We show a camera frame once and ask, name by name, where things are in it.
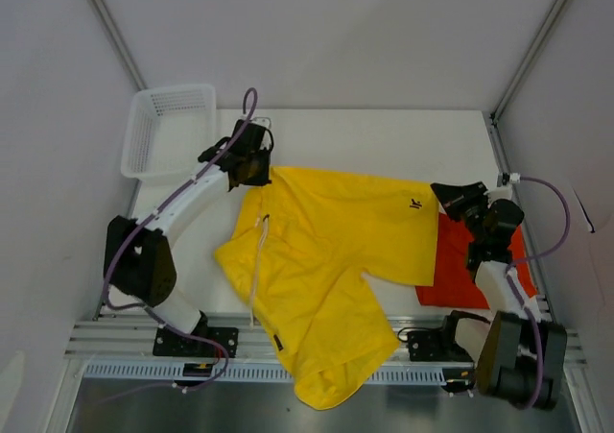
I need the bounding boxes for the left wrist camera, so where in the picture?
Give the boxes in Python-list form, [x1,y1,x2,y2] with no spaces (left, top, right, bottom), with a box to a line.
[252,116,272,129]

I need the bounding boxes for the aluminium mounting rail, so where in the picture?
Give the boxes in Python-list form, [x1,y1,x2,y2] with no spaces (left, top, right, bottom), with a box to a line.
[64,313,589,368]

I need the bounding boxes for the left aluminium frame post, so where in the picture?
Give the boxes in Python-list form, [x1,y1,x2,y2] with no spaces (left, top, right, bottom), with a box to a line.
[87,0,147,91]

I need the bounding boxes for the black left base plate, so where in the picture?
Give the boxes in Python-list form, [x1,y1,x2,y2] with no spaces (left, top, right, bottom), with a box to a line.
[153,327,239,358]

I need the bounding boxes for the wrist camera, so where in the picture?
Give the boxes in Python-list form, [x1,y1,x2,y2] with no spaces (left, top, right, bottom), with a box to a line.
[487,173,521,203]
[252,116,272,129]

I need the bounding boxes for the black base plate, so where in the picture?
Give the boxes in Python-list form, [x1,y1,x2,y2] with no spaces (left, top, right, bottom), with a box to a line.
[153,327,239,358]
[397,327,472,363]

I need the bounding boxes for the slotted cable duct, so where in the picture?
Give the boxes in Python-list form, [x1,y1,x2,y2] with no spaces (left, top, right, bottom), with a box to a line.
[84,361,473,386]

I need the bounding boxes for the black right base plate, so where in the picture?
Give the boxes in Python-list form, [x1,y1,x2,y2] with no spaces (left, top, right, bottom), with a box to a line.
[397,327,472,363]

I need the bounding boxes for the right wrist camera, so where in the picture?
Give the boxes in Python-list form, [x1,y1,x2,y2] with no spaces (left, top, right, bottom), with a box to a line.
[487,173,521,203]

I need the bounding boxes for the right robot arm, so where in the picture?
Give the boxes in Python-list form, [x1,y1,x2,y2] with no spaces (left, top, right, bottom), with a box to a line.
[431,174,567,411]

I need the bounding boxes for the white plastic basket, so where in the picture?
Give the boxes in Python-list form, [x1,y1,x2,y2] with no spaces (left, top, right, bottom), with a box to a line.
[120,84,220,184]

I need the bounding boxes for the aluminium frame post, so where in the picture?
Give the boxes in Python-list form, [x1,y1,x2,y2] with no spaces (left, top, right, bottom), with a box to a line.
[87,0,147,91]
[488,0,589,122]

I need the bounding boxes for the orange shorts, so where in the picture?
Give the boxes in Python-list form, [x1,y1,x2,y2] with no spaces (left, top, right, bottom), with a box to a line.
[414,210,538,309]

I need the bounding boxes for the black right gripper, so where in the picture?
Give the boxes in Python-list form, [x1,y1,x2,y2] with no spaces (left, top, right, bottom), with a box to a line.
[431,182,491,243]

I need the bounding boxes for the yellow shorts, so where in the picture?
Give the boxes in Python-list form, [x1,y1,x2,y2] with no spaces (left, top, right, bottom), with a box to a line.
[215,167,439,410]

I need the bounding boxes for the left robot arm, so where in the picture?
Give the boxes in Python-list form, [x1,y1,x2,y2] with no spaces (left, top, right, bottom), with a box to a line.
[103,117,274,356]

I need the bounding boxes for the right aluminium frame post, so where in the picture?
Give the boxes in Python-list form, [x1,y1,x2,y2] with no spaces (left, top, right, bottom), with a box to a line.
[488,0,589,122]

